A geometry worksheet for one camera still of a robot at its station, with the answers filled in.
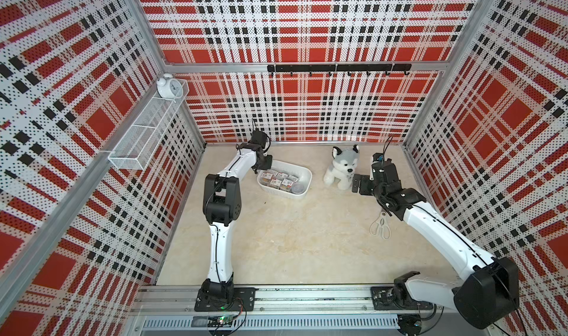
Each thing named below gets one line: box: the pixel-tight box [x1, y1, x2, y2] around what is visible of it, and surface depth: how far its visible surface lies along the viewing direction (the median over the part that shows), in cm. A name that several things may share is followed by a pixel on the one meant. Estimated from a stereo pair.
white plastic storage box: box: [256, 159, 313, 200], surface depth 103 cm
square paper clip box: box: [269, 179, 282, 189], surface depth 100 cm
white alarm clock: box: [156, 73, 184, 100], surface depth 82 cm
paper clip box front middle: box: [280, 178, 294, 192], surface depth 100 cm
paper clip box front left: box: [261, 172, 273, 183], surface depth 103 cm
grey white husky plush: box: [323, 144, 360, 191], surface depth 92 cm
